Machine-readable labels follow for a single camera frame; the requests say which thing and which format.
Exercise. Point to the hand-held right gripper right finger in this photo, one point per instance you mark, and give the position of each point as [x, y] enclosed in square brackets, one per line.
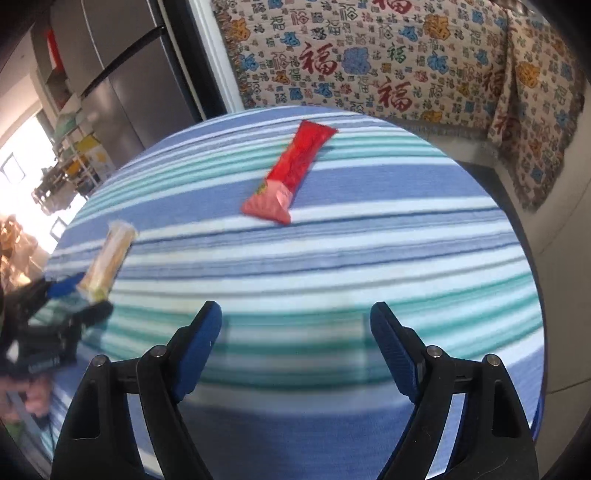
[392, 350]

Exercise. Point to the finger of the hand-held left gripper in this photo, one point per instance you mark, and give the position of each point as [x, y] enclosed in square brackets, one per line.
[62, 288]
[92, 314]

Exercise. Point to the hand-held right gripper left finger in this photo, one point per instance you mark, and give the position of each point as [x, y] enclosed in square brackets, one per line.
[203, 350]

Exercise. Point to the beige snack bar wrapper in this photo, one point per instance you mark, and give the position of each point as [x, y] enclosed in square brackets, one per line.
[108, 263]

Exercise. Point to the red snack wrapper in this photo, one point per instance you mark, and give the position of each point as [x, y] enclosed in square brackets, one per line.
[295, 170]

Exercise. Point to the person's left hand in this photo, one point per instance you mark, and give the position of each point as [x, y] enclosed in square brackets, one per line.
[37, 392]

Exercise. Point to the brown crumpled bag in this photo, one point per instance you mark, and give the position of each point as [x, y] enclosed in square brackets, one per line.
[16, 249]

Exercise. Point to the striped tablecloth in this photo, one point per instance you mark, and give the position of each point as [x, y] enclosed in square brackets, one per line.
[323, 258]

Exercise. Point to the storage rack with boxes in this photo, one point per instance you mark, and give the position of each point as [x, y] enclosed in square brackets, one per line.
[78, 147]

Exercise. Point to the grey refrigerator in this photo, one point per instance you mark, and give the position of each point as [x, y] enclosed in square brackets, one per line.
[115, 69]

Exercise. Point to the printed blanket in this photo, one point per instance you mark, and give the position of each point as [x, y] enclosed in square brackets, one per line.
[351, 60]

